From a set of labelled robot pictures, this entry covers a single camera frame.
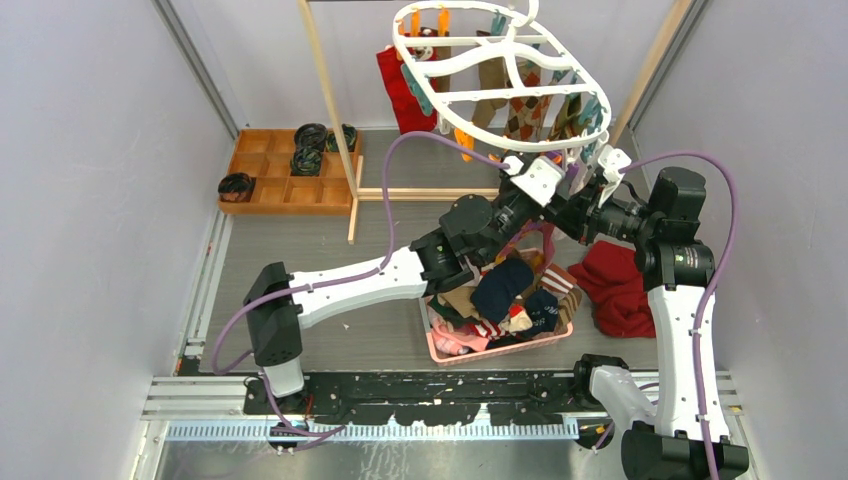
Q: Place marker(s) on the pink plastic basket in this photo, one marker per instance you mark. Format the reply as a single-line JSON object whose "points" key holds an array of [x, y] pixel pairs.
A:
{"points": [[456, 333]]}

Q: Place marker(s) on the red cloth on table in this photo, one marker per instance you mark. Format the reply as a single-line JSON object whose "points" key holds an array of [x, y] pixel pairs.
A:
{"points": [[609, 277]]}

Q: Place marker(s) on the wooden clothes rack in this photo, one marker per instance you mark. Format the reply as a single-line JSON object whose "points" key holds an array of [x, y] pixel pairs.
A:
{"points": [[678, 22]]}

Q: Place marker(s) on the argyle hanging sock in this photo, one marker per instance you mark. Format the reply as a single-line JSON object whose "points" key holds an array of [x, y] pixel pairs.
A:
{"points": [[526, 114]]}

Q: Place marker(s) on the maroon purple orange striped sock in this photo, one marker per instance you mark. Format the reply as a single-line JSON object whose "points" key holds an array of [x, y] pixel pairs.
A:
{"points": [[571, 168]]}

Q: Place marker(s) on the orange wooden compartment tray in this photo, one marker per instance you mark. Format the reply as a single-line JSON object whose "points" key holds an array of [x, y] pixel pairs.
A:
{"points": [[265, 155]]}

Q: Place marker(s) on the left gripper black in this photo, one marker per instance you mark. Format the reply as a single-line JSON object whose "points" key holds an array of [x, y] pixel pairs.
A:
{"points": [[507, 185]]}

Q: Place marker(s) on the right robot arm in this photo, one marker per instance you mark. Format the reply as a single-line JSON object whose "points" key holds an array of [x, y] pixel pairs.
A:
{"points": [[683, 433]]}

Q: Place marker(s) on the rolled dark sock left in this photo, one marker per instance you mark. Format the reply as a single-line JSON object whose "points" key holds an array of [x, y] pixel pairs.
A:
{"points": [[236, 187]]}

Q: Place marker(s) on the brown striped sock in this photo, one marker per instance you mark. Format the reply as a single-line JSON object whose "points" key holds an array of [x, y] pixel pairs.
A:
{"points": [[569, 305]]}

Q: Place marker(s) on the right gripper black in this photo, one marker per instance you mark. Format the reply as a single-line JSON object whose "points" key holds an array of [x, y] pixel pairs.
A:
{"points": [[571, 217]]}

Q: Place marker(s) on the rolled dark sock centre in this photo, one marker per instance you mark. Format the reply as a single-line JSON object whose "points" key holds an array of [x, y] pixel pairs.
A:
{"points": [[306, 161]]}

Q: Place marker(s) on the red hanging sock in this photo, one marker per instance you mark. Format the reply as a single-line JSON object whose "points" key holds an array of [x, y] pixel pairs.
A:
{"points": [[406, 107]]}

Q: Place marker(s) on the white plastic clip hanger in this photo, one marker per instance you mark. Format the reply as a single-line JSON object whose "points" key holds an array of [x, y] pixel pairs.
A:
{"points": [[442, 42]]}

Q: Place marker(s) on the green striped hanging sock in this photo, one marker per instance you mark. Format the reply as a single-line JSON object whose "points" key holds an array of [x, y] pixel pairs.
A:
{"points": [[568, 122]]}

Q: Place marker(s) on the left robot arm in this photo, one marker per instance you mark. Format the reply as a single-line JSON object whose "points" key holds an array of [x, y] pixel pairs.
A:
{"points": [[280, 304]]}

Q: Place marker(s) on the maroon orange heel sock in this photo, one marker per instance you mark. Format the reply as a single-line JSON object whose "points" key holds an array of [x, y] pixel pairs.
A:
{"points": [[533, 243]]}

